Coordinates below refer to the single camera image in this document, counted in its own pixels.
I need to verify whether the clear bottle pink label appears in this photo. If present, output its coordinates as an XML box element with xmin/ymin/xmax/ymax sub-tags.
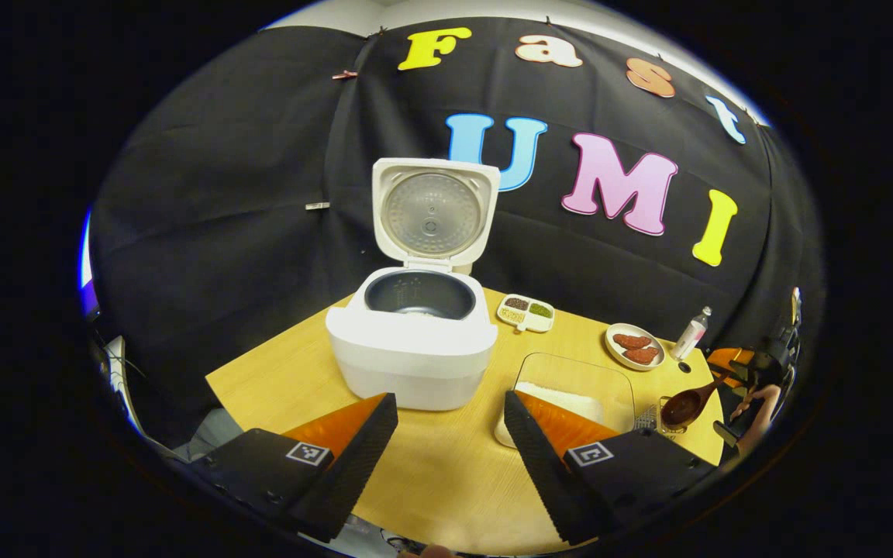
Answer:
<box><xmin>671</xmin><ymin>306</ymin><xmax>713</xmax><ymax>361</ymax></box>

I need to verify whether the white round plate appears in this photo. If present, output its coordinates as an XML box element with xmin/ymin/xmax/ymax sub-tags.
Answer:
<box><xmin>605</xmin><ymin>322</ymin><xmax>666</xmax><ymax>372</ymax></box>

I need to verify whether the brown wooden spoon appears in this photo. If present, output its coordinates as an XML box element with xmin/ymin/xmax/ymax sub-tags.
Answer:
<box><xmin>660</xmin><ymin>370</ymin><xmax>736</xmax><ymax>428</ymax></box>

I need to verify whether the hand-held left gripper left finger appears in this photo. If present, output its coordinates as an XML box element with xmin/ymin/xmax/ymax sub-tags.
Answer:
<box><xmin>187</xmin><ymin>391</ymin><xmax>401</xmax><ymax>543</ymax></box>

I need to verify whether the clear plastic container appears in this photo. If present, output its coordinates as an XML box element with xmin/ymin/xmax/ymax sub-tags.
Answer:
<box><xmin>493</xmin><ymin>353</ymin><xmax>636</xmax><ymax>450</ymax></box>

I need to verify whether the white rice cooker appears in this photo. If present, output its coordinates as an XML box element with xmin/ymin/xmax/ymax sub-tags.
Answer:
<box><xmin>326</xmin><ymin>157</ymin><xmax>502</xmax><ymax>412</ymax></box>

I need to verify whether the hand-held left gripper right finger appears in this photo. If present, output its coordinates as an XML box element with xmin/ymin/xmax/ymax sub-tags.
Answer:
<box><xmin>503</xmin><ymin>390</ymin><xmax>722</xmax><ymax>545</ymax></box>

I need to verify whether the metal wire chopstick holder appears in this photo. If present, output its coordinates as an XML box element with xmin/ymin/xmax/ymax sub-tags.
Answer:
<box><xmin>634</xmin><ymin>397</ymin><xmax>688</xmax><ymax>439</ymax></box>

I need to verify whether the white divided grain dish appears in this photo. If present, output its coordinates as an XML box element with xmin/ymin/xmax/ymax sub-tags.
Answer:
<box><xmin>496</xmin><ymin>294</ymin><xmax>556</xmax><ymax>334</ymax></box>

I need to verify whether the white rice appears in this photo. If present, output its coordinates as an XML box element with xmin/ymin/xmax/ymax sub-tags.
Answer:
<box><xmin>516</xmin><ymin>381</ymin><xmax>606</xmax><ymax>425</ymax></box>

